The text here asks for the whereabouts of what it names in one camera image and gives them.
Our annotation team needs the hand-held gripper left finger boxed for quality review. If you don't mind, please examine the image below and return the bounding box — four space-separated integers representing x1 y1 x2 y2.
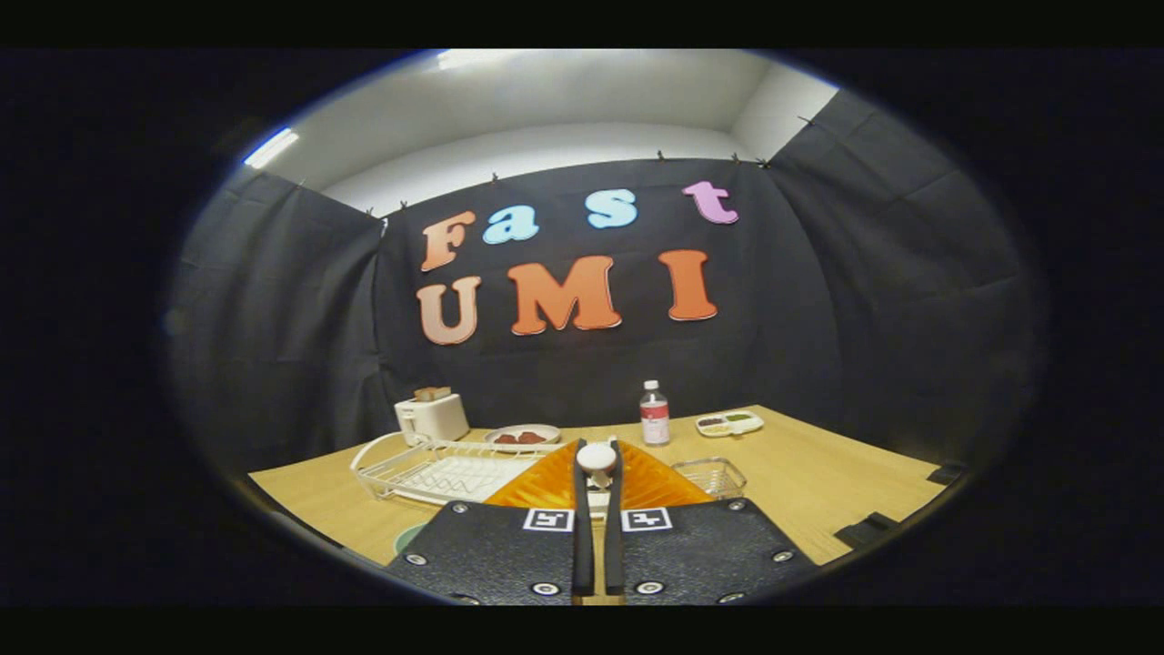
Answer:
386 438 594 605

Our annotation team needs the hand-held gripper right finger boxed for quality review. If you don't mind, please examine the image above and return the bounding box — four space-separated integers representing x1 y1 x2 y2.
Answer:
605 437 819 605

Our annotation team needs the white spoon with pink handle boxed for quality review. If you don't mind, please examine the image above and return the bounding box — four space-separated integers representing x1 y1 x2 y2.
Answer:
577 442 618 521

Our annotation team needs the clear wire basket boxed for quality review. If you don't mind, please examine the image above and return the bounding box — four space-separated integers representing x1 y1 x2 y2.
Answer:
673 457 748 501

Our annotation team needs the white wire dish rack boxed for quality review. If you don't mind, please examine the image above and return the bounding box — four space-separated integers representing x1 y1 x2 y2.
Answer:
351 437 569 507

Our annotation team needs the white plate with meat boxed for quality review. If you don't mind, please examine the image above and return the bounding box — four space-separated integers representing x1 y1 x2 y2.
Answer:
485 424 563 453

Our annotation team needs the clear bottle with red label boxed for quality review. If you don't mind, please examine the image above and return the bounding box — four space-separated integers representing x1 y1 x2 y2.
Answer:
640 379 671 447

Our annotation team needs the white divided condiment tray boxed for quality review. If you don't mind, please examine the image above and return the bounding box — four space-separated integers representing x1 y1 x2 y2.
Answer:
696 409 765 438

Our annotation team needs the white toaster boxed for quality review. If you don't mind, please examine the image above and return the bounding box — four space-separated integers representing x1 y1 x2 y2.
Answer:
395 393 471 447

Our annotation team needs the black backdrop cloth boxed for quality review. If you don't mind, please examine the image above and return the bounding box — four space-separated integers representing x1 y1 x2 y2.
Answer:
168 89 1047 474

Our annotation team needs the ceiling light panel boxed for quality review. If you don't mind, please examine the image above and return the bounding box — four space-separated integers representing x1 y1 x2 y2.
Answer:
436 50 512 72
244 128 300 169

